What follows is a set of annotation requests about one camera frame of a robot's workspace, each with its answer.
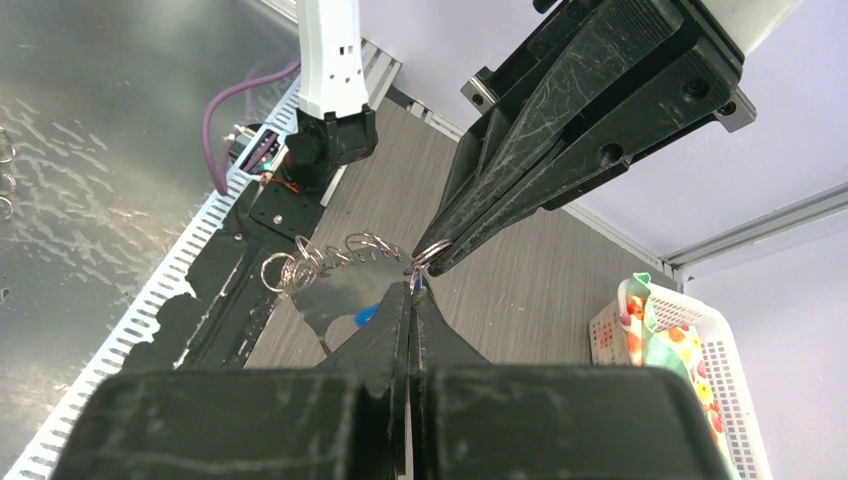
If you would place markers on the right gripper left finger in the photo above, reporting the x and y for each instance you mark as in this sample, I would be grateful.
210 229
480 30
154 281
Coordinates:
341 419

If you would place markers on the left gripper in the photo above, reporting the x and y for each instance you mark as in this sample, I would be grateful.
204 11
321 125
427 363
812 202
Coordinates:
662 79

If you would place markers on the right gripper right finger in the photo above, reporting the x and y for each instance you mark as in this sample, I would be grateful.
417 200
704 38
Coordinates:
472 419

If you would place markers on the blue tagged key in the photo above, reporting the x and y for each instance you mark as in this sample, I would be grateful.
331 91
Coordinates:
364 316

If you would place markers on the metal key organizer plate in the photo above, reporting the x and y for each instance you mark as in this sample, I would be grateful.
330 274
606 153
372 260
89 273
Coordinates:
327 283

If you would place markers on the floral cloth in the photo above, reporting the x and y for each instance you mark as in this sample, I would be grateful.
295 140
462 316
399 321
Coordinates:
678 348

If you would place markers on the white plastic basket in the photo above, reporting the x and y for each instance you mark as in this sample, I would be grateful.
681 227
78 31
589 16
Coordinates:
723 364

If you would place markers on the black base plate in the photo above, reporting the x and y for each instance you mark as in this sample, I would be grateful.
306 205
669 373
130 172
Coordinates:
217 325

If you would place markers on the white cable duct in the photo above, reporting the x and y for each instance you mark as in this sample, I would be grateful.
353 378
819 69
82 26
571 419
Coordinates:
138 323

